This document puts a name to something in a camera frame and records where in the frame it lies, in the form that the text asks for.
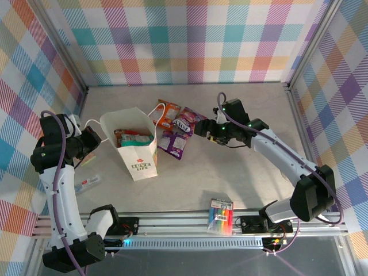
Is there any purple Fox's berries candy packet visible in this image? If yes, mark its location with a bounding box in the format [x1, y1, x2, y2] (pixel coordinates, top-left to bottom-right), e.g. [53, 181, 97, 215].
[171, 106, 208, 138]

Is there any red cookie bag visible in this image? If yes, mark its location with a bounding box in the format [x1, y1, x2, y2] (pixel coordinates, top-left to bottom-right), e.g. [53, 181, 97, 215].
[113, 128, 144, 148]

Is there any purple snack packet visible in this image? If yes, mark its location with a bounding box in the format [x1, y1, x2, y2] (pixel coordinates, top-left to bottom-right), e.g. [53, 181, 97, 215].
[157, 129, 191, 161]

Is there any orange snack packet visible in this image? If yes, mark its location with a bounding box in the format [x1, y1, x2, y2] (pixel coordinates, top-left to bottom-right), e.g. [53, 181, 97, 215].
[151, 99, 183, 129]

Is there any teal candy packet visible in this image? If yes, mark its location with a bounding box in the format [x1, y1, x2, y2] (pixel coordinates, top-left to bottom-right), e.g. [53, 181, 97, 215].
[120, 132, 155, 147]

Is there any white paper bag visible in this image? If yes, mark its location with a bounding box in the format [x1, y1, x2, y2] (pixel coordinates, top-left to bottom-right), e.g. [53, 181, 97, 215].
[85, 102, 167, 182]

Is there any clear toothbrush pack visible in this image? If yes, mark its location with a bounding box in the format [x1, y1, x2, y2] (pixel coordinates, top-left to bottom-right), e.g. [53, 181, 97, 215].
[74, 174, 102, 194]

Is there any colourful highlighter pack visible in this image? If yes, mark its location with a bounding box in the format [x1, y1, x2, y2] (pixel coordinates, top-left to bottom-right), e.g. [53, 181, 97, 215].
[206, 197, 234, 236]

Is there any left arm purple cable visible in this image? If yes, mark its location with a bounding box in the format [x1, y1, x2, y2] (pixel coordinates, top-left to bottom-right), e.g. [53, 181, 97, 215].
[40, 110, 89, 276]

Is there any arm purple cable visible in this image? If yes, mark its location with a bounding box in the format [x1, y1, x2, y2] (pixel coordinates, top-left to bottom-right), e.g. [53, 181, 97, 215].
[40, 110, 89, 276]
[217, 91, 344, 255]

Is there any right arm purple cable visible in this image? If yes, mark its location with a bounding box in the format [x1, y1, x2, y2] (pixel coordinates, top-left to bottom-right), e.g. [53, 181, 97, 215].
[217, 91, 344, 255]

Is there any aluminium side rail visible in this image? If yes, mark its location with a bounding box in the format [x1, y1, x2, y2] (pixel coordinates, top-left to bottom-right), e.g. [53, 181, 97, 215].
[286, 85, 330, 212]

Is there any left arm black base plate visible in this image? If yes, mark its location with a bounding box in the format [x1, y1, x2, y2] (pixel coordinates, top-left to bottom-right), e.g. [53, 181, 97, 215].
[117, 217, 140, 235]

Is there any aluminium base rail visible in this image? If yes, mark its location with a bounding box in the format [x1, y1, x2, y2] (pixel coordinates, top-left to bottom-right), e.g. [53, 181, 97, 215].
[34, 211, 350, 254]

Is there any aluminium frame post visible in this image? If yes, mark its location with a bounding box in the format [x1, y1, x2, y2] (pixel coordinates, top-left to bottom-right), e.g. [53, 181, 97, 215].
[286, 0, 343, 90]
[34, 0, 89, 95]

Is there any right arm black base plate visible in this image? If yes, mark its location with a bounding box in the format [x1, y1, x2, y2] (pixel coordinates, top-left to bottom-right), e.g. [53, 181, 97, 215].
[240, 214, 294, 234]

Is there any grey slotted cable duct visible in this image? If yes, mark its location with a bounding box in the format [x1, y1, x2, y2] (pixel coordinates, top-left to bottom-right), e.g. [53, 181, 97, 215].
[94, 240, 264, 250]

